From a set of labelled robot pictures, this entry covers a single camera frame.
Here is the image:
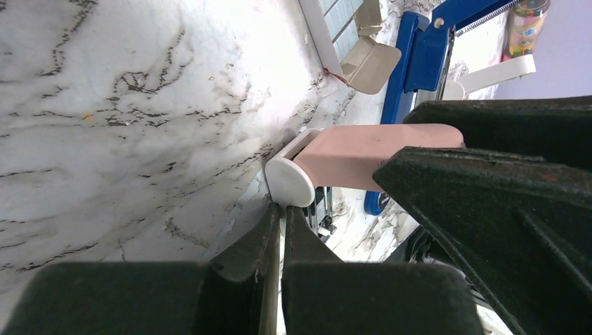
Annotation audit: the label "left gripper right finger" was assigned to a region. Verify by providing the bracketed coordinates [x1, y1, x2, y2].
[281, 207, 483, 334]

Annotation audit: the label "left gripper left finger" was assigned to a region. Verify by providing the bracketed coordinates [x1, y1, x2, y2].
[3, 204, 281, 334]

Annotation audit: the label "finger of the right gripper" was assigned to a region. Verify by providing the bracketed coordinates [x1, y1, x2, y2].
[403, 96, 591, 171]
[373, 147, 591, 334]

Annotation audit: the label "blue black stapler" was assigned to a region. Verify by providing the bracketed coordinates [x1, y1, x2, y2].
[364, 0, 519, 217]

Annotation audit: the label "staple box tray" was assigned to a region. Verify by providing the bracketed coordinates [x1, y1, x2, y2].
[299, 0, 401, 95]

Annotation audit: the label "grey staple strips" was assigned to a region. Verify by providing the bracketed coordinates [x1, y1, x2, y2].
[321, 0, 364, 62]

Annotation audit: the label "colourful pink capped tube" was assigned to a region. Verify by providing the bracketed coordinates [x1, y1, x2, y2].
[501, 0, 551, 62]

